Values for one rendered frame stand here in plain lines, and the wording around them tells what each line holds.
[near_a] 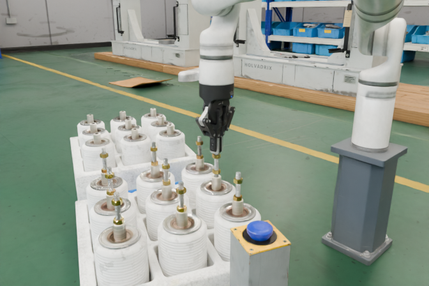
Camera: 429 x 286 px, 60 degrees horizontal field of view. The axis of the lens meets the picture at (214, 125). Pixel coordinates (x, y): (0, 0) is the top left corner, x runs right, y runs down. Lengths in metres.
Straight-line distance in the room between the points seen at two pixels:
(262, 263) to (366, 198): 0.52
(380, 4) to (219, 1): 0.29
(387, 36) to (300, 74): 1.99
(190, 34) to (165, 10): 4.22
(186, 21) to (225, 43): 3.21
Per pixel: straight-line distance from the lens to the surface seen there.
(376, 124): 1.01
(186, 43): 3.99
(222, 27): 0.78
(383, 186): 1.05
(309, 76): 2.88
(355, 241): 1.12
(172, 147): 1.22
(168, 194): 0.83
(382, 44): 0.97
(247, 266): 0.58
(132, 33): 5.09
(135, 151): 1.20
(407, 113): 2.51
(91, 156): 1.19
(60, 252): 1.18
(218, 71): 0.75
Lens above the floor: 0.65
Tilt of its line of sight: 17 degrees down
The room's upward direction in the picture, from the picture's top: straight up
